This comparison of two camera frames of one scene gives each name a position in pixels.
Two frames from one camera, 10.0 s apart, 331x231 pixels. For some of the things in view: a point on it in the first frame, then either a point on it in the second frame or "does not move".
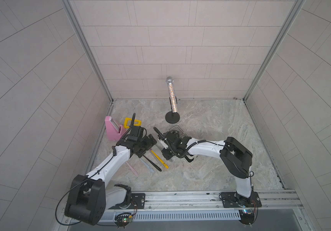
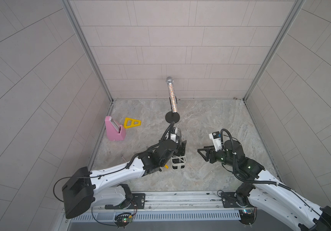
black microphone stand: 172,117 does not move
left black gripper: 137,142 -> 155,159
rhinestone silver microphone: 170,80 does not move
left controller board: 122,219 does not move
